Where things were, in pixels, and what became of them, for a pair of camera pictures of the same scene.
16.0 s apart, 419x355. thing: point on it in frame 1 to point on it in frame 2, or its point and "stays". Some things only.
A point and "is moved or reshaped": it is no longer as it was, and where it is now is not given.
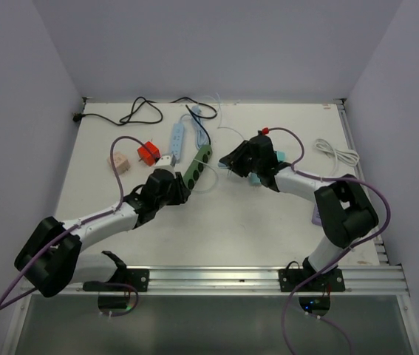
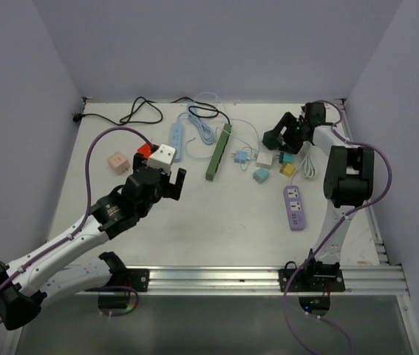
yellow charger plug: (254, 180) is moved or reshaped
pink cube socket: (121, 163) stays
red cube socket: (148, 154) stays
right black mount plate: (328, 282) stays
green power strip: (196, 166) to (226, 133)
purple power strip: (316, 219) to (294, 207)
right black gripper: (233, 160) to (289, 121)
